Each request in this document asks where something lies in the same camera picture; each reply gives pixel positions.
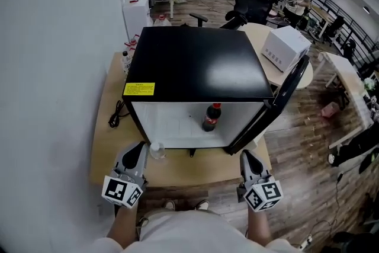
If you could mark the person's beige shorts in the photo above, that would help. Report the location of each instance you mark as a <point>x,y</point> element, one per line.
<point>189,231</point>

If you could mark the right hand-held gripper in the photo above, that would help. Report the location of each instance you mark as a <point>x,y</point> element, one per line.
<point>263,195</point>

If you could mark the pink bag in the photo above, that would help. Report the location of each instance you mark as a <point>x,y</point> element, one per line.
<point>329,109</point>

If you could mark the person's left forearm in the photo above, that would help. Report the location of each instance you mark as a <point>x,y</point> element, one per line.
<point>122,222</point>

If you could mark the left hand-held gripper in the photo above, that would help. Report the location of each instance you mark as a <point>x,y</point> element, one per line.
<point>121,191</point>

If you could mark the white flowers in vase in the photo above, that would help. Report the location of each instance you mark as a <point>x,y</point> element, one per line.
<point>369,83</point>

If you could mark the black office chair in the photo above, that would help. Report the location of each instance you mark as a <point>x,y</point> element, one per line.
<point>350,47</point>
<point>334,26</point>
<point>343,97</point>
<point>251,3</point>

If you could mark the person's left shoe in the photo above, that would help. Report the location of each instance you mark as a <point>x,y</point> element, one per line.
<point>169,206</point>

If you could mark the person's right shoe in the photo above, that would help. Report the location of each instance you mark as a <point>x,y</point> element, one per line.
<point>202,205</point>

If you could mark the person's white shirt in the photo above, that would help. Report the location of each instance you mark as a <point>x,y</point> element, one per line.
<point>106,246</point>

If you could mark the black mini fridge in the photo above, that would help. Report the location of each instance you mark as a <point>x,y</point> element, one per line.
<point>192,59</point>

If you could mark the black metal railing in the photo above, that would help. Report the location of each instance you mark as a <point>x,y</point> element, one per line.
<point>355,23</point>

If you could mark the white water dispenser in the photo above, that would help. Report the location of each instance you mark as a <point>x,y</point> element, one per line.
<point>136,17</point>

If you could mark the person's shoe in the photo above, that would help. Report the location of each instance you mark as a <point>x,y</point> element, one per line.
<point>169,206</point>
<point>202,205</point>

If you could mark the person's right forearm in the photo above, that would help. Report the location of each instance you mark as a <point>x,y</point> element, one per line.
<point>257,225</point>

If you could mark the white power strip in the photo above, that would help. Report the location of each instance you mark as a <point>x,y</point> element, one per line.
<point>306,241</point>

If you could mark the plastic jug red cap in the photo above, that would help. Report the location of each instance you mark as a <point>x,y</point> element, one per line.
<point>162,22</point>

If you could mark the dark cola bottle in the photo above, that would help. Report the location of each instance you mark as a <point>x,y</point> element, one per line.
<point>210,118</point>

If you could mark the long white table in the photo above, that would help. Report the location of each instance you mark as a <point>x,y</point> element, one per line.
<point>343,68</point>

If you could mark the light wooden table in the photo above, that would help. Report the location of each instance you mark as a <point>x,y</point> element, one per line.
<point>192,169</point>

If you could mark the white microwave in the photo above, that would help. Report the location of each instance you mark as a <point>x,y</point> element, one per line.
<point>284,44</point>

